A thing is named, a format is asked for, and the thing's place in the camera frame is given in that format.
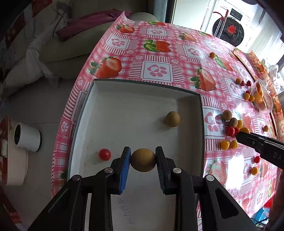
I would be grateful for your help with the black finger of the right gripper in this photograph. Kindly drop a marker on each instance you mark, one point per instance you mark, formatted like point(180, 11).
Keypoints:
point(270, 149)

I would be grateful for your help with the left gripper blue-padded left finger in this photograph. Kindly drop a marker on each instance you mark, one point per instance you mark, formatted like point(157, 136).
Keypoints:
point(111, 181)

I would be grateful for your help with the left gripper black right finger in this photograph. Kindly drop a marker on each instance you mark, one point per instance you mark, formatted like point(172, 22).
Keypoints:
point(175, 181)

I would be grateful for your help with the yellow cherry tomato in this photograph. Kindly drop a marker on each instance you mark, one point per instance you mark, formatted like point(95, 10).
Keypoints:
point(233, 144)
point(265, 128)
point(254, 171)
point(224, 144)

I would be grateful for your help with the brown longan fruit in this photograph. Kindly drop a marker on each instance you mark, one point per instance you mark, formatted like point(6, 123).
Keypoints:
point(143, 160)

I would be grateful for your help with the small red cherry tomato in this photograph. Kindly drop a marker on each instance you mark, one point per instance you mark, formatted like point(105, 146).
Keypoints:
point(104, 154)

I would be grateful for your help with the orange cherry tomato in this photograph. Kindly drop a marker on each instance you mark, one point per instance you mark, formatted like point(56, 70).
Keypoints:
point(212, 55)
point(240, 124)

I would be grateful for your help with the brown kiwi berry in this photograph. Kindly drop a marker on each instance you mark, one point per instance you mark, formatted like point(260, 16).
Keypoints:
point(227, 115)
point(233, 122)

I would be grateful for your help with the glass fruit bowl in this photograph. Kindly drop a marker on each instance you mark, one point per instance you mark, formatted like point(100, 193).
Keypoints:
point(263, 100)

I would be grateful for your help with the brown longan in tray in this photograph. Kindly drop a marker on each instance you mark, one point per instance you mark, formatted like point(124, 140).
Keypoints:
point(173, 119)

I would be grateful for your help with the strawberry pattern pink tablecloth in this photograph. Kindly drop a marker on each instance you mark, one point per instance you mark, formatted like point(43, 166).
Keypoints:
point(178, 57)

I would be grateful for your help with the white shallow tray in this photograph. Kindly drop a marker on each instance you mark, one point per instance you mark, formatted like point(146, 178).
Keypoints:
point(118, 113)

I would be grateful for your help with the white cylindrical device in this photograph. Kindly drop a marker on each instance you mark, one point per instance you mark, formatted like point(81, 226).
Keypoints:
point(27, 137)

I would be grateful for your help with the orange cherry tomato far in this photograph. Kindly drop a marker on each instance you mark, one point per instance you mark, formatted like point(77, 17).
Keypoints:
point(212, 55)

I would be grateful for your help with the olive green sofa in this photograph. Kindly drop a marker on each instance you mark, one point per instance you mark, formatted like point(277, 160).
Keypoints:
point(65, 58)

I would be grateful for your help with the maroon cloth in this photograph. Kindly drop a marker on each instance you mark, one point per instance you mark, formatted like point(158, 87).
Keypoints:
point(80, 24)

